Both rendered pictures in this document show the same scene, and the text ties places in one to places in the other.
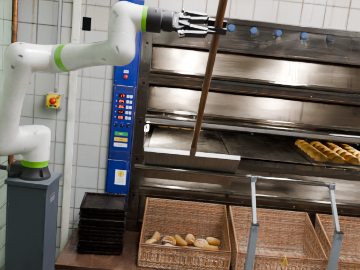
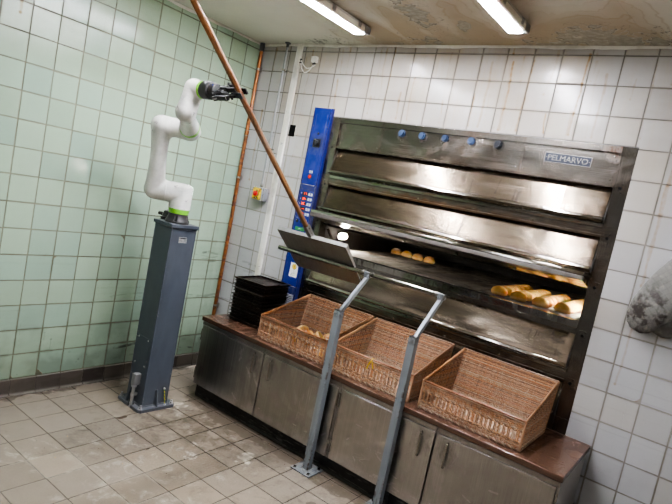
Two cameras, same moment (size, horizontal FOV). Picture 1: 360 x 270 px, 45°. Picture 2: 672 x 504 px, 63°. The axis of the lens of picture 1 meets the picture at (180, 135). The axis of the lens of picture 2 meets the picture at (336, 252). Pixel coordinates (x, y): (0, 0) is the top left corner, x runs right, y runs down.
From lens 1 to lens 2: 2.25 m
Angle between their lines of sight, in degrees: 37
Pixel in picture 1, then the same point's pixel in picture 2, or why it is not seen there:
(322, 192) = (477, 324)
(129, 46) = (185, 107)
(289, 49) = (455, 155)
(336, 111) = (501, 228)
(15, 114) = (156, 166)
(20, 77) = (156, 138)
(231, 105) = (393, 211)
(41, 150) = (178, 200)
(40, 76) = (256, 174)
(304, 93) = (465, 204)
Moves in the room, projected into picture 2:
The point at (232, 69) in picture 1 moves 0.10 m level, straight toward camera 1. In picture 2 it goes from (397, 174) to (387, 172)
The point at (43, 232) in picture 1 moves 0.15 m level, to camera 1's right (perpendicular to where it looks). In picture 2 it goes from (165, 262) to (180, 268)
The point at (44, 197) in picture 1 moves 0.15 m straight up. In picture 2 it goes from (170, 234) to (174, 210)
